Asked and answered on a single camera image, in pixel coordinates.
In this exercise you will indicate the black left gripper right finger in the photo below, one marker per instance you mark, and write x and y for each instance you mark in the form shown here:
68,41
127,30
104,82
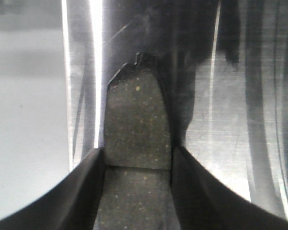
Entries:
204,203

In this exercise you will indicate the brake pad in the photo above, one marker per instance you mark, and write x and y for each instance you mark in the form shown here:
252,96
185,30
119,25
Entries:
138,152

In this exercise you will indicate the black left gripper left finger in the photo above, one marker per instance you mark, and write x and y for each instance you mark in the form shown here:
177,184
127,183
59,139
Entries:
70,205

